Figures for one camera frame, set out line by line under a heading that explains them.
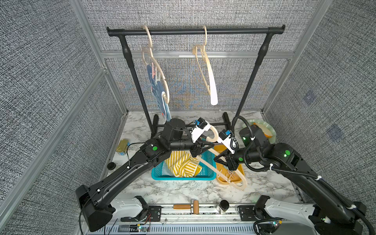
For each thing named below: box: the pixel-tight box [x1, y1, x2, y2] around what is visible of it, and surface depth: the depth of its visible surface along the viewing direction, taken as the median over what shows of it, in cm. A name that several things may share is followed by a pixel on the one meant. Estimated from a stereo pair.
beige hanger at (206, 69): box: [192, 25, 218, 106], surface depth 55 cm
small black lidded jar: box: [216, 199, 230, 215], surface depth 70 cm
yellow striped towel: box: [164, 150, 203, 178], surface depth 83 cm
